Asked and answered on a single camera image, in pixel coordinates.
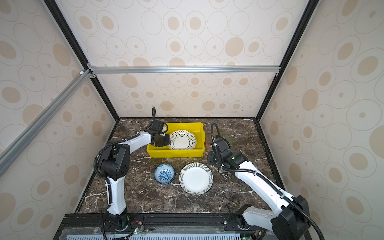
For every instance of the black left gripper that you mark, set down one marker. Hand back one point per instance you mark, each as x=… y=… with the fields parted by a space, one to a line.
x=168 y=141

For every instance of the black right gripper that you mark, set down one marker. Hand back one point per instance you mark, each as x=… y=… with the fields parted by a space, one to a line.
x=209 y=157

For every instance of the yellow-rim dotted plate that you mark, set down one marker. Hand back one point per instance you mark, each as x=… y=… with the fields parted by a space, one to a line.
x=182 y=140

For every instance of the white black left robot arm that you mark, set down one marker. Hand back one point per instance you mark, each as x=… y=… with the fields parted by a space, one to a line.
x=113 y=161

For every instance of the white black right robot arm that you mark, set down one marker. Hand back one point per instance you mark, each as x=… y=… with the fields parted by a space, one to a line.
x=288 y=217

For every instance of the yellow plastic bin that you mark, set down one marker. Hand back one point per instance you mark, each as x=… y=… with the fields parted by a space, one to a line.
x=165 y=152

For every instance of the green translucent cup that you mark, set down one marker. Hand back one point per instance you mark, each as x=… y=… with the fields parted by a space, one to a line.
x=229 y=140

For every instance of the white black-striped-rim plate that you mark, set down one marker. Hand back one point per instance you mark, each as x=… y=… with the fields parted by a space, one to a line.
x=196 y=179

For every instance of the blue floral ceramic bowl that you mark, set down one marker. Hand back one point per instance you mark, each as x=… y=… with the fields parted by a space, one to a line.
x=164 y=174

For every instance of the horizontal aluminium frame bar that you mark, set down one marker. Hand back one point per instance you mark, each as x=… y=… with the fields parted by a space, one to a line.
x=189 y=69

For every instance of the diagonal aluminium frame bar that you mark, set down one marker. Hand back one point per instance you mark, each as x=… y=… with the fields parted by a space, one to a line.
x=26 y=137

